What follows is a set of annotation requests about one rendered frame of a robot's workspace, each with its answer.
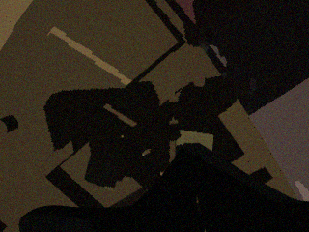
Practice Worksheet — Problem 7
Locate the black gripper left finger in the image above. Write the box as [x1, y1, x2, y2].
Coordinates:
[18, 143, 206, 232]

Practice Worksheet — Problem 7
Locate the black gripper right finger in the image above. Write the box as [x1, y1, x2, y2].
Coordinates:
[192, 143, 309, 232]

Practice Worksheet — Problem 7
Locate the tan square puzzle board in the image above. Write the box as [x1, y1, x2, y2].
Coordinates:
[0, 0, 297, 232]

